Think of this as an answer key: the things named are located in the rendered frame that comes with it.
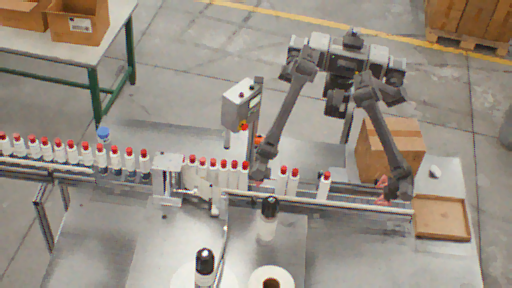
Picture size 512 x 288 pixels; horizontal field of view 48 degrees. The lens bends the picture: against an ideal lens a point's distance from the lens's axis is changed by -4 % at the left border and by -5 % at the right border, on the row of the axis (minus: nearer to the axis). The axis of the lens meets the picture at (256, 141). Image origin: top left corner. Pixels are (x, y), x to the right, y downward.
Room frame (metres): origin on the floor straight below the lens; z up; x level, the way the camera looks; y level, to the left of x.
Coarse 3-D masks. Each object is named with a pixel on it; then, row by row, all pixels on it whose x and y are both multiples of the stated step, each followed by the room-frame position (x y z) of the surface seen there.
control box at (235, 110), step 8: (248, 80) 2.09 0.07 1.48; (232, 88) 2.02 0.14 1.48; (240, 88) 2.03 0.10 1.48; (248, 88) 2.04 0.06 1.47; (256, 88) 2.04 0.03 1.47; (224, 96) 1.97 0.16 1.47; (232, 96) 1.97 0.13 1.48; (248, 96) 1.98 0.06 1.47; (224, 104) 1.96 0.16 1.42; (232, 104) 1.94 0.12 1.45; (240, 104) 1.93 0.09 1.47; (248, 104) 1.97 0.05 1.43; (256, 104) 2.03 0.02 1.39; (224, 112) 1.96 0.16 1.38; (232, 112) 1.94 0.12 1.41; (240, 112) 1.93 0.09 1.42; (256, 112) 2.03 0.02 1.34; (224, 120) 1.96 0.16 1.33; (232, 120) 1.93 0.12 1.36; (240, 120) 1.94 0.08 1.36; (248, 120) 1.99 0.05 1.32; (232, 128) 1.93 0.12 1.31; (240, 128) 1.94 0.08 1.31
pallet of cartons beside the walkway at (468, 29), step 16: (432, 0) 5.00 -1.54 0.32; (448, 0) 4.79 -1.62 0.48; (464, 0) 4.77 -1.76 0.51; (480, 0) 4.76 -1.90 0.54; (496, 0) 4.75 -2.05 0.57; (432, 16) 4.80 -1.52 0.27; (448, 16) 4.78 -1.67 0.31; (464, 16) 4.77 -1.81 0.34; (480, 16) 4.75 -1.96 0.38; (496, 16) 4.73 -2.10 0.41; (432, 32) 4.75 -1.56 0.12; (448, 32) 4.77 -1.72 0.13; (464, 32) 4.76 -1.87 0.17; (480, 32) 4.74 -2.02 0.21; (496, 32) 4.73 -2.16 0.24; (464, 48) 4.71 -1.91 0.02; (496, 48) 4.72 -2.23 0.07
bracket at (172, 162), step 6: (156, 156) 1.86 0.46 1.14; (162, 156) 1.86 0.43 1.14; (168, 156) 1.86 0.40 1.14; (174, 156) 1.87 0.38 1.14; (180, 156) 1.87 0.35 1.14; (156, 162) 1.82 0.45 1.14; (162, 162) 1.82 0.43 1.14; (168, 162) 1.83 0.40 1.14; (174, 162) 1.83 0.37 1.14; (180, 162) 1.84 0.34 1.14; (156, 168) 1.78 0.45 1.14; (162, 168) 1.79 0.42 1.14; (168, 168) 1.79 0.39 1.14; (174, 168) 1.79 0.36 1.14; (180, 168) 1.80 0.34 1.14
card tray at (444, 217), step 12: (420, 204) 2.01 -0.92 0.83; (432, 204) 2.02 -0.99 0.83; (444, 204) 2.03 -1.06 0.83; (456, 204) 2.04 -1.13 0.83; (420, 216) 1.93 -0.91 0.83; (432, 216) 1.93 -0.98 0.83; (444, 216) 1.94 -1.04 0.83; (456, 216) 1.95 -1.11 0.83; (468, 216) 1.93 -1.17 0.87; (420, 228) 1.85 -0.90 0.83; (432, 228) 1.85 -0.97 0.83; (444, 228) 1.86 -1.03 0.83; (456, 228) 1.87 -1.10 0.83; (468, 228) 1.87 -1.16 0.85; (468, 240) 1.80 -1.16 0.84
